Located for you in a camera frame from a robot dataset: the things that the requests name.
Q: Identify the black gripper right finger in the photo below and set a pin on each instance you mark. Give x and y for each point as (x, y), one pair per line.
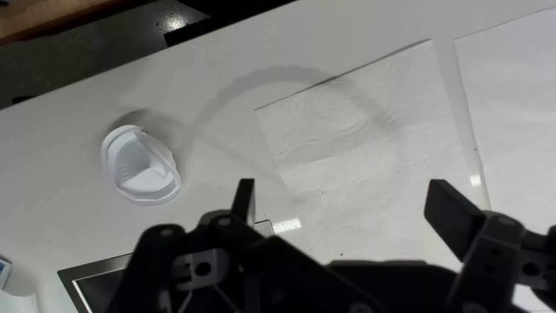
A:
(457, 217)

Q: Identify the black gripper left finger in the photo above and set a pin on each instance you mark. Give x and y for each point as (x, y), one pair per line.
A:
(243, 200)

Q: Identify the steel-rimmed countertop bin opening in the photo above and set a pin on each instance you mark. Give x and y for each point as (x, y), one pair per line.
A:
(87, 283)

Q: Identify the clear rectangular counter sheet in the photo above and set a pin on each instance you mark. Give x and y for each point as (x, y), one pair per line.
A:
(358, 156)
(515, 104)

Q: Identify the wooden platform board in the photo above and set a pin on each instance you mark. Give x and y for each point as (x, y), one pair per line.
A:
(45, 17)

